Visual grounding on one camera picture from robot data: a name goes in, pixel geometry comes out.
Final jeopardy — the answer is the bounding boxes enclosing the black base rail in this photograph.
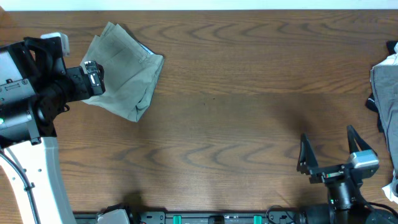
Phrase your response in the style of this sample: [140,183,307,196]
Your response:
[73,203,308,224]

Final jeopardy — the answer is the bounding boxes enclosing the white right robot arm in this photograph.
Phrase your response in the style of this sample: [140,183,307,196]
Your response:
[294,125,397,224]

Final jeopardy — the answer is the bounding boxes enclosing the grey folded garment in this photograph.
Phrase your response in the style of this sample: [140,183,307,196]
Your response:
[369,63,398,194]

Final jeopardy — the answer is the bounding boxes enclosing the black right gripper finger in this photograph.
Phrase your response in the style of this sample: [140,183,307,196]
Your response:
[297,133,318,175]
[346,125,377,155]

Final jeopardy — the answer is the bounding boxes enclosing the white cloth at edge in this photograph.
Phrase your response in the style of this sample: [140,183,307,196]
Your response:
[373,42,398,205]

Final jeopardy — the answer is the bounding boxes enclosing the khaki shorts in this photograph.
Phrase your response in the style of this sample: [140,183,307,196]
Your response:
[80,22,164,122]

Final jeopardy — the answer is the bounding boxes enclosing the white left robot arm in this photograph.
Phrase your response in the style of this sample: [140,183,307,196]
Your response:
[1,61,133,223]

